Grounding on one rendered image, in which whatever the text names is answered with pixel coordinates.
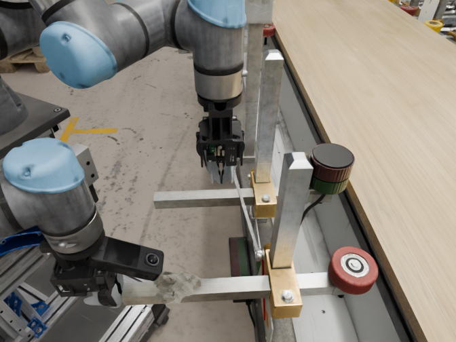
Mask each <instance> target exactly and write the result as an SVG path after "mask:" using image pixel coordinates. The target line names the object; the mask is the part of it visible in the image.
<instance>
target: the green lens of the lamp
mask: <svg viewBox="0 0 456 342"><path fill-rule="evenodd" d="M348 180H349V177H348V178H347V179H345V180H343V181H341V182H337V183H330V182H326V181H323V180H320V179H318V178H317V177H315V176H314V175H313V174H312V176H311V182H310V185H309V186H310V187H311V188H312V189H313V190H315V191H317V192H319V193H323V194H328V195H334V194H338V193H340V192H342V191H344V190H345V188H346V186H347V183H348Z"/></svg>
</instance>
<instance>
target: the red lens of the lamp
mask: <svg viewBox="0 0 456 342"><path fill-rule="evenodd" d="M322 144H326V143H321V144H318V145H316V146H315V147H314V148H313V149H312V150H311V155H310V160H311V163H312V166H313V173H312V174H313V175H315V176H316V177H318V178H320V179H322V180H324V181H329V182H339V181H344V180H345V179H347V178H348V177H349V176H350V174H351V172H352V168H353V166H354V162H355V157H354V154H353V153H352V152H351V151H350V150H349V149H347V148H346V147H345V148H346V149H347V150H348V151H349V152H350V153H351V154H352V157H353V161H352V163H351V165H350V166H347V167H345V168H342V169H337V168H336V169H334V168H327V167H325V166H323V165H322V164H319V163H318V162H317V161H316V160H315V159H314V157H313V155H312V154H313V153H312V152H313V151H314V149H315V148H316V147H317V146H319V145H322ZM336 145H338V144H336ZM340 146H342V145H340ZM342 147H343V146H342Z"/></svg>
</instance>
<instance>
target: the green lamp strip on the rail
mask: <svg viewBox="0 0 456 342"><path fill-rule="evenodd" d="M237 242H238V250H239V258H240V271H241V277H246V276H248V266H247V260H246V249H245V242H244V237H243V238H238V239H237Z"/></svg>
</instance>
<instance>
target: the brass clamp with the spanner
mask: <svg viewBox="0 0 456 342"><path fill-rule="evenodd" d="M270 246H271V242H269V243H267V244H266V245H265V246H264V247H263V249H264V252H265V260H264V262H263V263H264V270H265V275H266V276H269V284H270V289H271V292H270V296H269V304H270V309H271V317H272V319H277V318H298V317H299V316H300V312H301V309H302V306H303V301H302V298H301V293H300V289H299V284H298V281H297V275H296V272H295V266H294V263H293V261H292V263H291V267H285V268H272V266H271V259H270V254H269V251H270ZM285 290H291V291H292V293H293V297H294V299H293V301H292V302H291V303H285V302H284V301H283V300H282V293H283V292H284V291H285Z"/></svg>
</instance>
